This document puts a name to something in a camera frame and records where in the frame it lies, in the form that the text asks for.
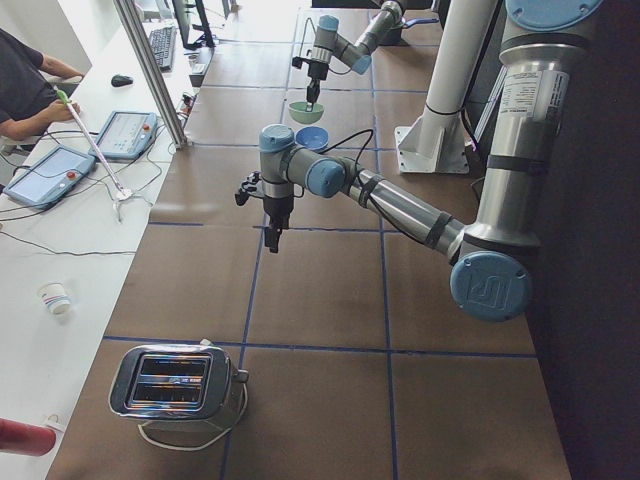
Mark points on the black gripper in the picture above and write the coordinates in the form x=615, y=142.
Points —
x=316, y=71
x=278, y=208

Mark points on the green bowl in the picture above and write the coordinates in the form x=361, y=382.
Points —
x=301, y=113

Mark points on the blue bowl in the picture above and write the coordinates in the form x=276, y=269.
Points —
x=312, y=137

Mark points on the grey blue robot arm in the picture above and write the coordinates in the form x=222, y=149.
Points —
x=491, y=257
x=329, y=43

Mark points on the blue saucepan with lid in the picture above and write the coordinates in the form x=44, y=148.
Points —
x=394, y=36

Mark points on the black monitor stand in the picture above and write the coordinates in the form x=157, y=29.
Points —
x=193, y=24

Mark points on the reacher grabber stick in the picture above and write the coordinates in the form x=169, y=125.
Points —
x=123, y=193

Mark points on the black keyboard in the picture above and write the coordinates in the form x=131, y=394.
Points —
x=162, y=44

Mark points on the chrome toaster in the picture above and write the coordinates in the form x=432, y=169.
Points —
x=179, y=387

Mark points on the far blue teach pendant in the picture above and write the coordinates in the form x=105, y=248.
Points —
x=126, y=135

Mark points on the blue teach pendant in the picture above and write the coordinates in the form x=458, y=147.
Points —
x=51, y=178
x=126, y=135

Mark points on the black computer mouse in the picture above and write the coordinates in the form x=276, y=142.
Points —
x=121, y=81

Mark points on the white paper cup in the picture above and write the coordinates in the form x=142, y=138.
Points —
x=55, y=298

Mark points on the near blue teach pendant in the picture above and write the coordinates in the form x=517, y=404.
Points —
x=51, y=178

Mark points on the seated person in black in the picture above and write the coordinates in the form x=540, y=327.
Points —
x=29, y=104

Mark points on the red cylinder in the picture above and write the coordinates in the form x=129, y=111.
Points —
x=26, y=439

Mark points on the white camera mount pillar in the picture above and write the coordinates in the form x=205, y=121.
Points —
x=435, y=142

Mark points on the aluminium frame post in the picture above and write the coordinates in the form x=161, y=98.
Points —
x=134, y=29

